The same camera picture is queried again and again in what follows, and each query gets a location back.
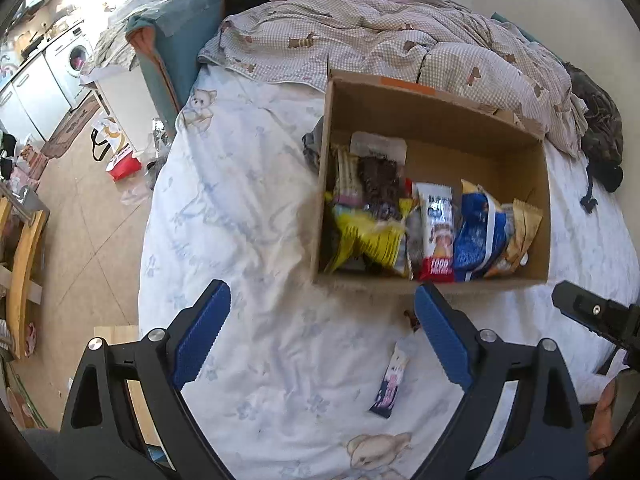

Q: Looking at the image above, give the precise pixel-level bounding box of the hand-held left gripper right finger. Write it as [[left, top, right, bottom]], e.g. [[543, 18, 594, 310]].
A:
[[414, 282, 589, 480]]

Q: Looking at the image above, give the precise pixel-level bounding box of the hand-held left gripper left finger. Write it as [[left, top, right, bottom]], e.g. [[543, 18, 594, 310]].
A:
[[60, 279, 237, 480]]

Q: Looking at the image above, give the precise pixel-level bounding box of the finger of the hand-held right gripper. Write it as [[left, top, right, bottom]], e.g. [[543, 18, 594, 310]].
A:
[[551, 281, 640, 361]]

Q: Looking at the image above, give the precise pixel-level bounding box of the blue pink small snack packet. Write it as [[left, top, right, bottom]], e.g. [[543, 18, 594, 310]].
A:
[[369, 337, 417, 419]]

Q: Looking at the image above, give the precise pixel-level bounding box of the red white cartoon snack packet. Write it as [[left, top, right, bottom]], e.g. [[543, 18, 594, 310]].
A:
[[416, 182, 459, 282]]

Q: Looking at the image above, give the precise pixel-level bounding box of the tan orange snack packet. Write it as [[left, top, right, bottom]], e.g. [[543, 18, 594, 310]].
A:
[[486, 198, 544, 279]]

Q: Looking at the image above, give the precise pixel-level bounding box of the blue white chip bag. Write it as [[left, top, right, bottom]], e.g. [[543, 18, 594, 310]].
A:
[[452, 179, 516, 282]]

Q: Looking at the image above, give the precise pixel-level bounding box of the yellow snack packet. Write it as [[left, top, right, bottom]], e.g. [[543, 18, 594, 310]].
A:
[[325, 204, 407, 275]]

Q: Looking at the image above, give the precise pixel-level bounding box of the dark brown snack packet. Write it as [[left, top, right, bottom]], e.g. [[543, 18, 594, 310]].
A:
[[349, 132, 408, 222]]

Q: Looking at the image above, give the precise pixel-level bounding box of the wafer biscuit packet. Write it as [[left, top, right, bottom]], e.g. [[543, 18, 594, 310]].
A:
[[332, 146, 362, 207]]

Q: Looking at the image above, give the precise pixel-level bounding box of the cardboard box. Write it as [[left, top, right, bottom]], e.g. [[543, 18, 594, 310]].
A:
[[310, 71, 552, 294]]

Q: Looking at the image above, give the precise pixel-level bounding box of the person's right hand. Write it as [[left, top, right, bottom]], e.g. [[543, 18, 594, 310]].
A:
[[585, 376, 627, 461]]

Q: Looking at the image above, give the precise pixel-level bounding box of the silver snack packet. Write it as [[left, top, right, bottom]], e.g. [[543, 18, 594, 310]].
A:
[[403, 180, 427, 281]]

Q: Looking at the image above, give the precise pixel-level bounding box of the white printed bedsheet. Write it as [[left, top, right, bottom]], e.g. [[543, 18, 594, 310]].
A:
[[137, 66, 637, 480]]

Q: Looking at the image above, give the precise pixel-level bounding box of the wooden chair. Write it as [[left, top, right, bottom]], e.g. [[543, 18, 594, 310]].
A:
[[0, 194, 52, 361]]

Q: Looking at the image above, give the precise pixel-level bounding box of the dark patterned cloth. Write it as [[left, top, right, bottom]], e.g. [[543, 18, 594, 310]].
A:
[[562, 60, 626, 214]]

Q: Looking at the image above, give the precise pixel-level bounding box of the white red shopping bag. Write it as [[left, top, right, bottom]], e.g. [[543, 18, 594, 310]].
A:
[[91, 117, 144, 182]]

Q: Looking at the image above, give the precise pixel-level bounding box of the grey cloth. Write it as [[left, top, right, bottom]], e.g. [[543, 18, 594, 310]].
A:
[[302, 119, 327, 172]]

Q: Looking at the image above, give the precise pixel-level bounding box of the brown door mat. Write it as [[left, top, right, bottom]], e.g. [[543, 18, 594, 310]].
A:
[[42, 94, 102, 157]]

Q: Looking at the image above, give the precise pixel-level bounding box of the teal cushion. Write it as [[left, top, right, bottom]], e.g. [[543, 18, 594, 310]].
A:
[[125, 0, 227, 142]]

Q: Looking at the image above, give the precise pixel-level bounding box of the white cabinet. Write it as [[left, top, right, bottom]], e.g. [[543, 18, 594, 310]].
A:
[[0, 52, 71, 142]]

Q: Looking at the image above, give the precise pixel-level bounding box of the teal cloth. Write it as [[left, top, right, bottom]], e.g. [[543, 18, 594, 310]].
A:
[[492, 12, 539, 42]]

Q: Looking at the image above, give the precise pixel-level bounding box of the white washing machine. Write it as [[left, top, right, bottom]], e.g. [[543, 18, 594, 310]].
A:
[[44, 26, 97, 107]]

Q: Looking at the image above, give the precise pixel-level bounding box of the checked beige blanket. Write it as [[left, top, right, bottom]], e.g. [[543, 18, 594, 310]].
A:
[[197, 0, 587, 159]]

